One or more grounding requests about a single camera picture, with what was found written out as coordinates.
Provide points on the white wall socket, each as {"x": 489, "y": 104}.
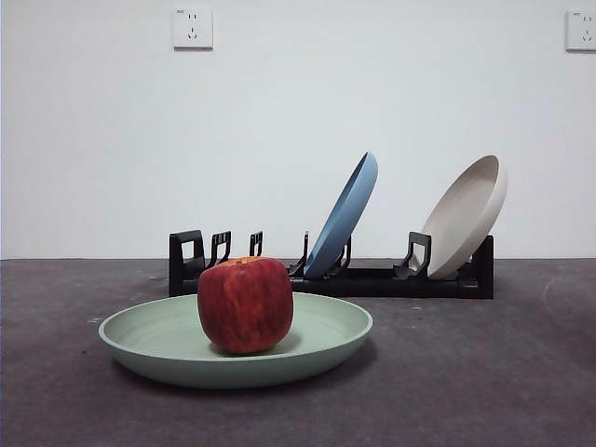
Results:
{"x": 582, "y": 31}
{"x": 193, "y": 28}

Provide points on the blue plate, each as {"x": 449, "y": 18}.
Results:
{"x": 347, "y": 214}

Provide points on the black plate rack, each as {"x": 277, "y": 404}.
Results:
{"x": 372, "y": 284}

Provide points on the red apple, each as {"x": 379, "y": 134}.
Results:
{"x": 244, "y": 307}

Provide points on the green plate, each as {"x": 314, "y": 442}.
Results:
{"x": 163, "y": 368}

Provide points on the beige plate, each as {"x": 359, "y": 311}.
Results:
{"x": 465, "y": 209}

